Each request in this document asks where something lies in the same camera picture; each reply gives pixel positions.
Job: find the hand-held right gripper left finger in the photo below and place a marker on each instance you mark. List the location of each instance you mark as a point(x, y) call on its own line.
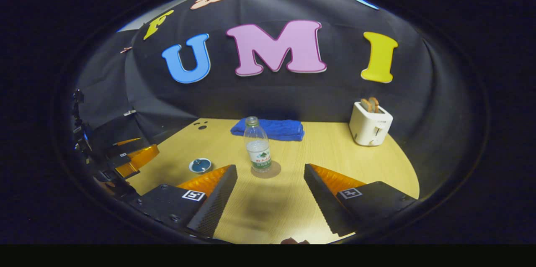
point(217, 208)

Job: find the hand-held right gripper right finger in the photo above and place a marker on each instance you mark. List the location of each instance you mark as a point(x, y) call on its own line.
point(322, 204)

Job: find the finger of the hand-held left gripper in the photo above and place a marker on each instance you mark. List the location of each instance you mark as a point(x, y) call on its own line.
point(140, 159)
point(125, 147)

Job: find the round brown coaster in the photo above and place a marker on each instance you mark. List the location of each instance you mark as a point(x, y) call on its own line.
point(274, 171)

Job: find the clear plastic water bottle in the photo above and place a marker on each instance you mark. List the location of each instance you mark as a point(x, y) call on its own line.
point(257, 150)

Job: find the silver cloth clip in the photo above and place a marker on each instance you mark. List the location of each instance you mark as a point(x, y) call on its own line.
point(130, 112)

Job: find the blue folded towel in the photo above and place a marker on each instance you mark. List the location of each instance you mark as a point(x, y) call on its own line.
point(272, 129)

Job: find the white toaster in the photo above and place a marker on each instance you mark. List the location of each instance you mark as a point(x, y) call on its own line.
point(370, 127)

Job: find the copper cloth clip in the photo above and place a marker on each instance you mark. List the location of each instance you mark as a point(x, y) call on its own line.
point(125, 50)

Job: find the brown toast slice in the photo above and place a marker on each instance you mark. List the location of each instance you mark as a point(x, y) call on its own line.
point(366, 105)
point(374, 104)

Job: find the black backdrop cloth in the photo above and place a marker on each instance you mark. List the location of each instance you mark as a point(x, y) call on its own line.
point(335, 91)

